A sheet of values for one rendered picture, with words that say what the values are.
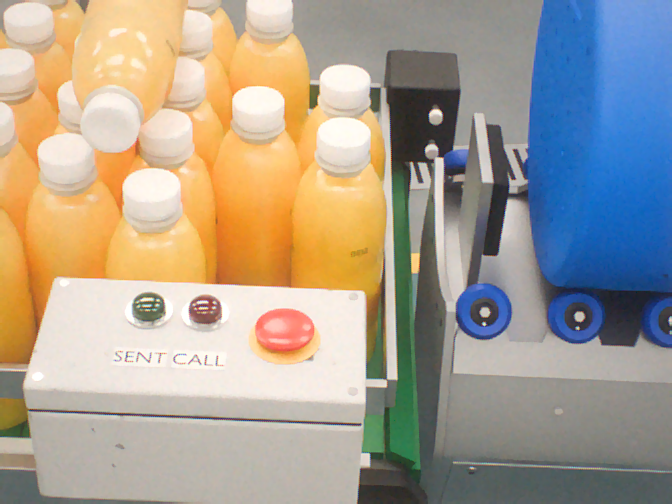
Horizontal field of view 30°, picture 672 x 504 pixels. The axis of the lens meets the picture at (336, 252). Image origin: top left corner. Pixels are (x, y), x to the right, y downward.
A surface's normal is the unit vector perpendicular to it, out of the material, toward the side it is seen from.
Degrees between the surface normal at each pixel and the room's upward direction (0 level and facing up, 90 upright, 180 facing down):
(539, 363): 52
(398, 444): 30
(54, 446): 90
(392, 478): 0
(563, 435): 71
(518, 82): 0
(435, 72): 0
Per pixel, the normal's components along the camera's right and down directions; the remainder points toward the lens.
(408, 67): 0.04, -0.77
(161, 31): 0.79, -0.47
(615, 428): 0.00, 0.34
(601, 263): -0.03, 0.84
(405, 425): 0.54, -0.65
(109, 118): 0.00, 0.64
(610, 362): 0.01, 0.02
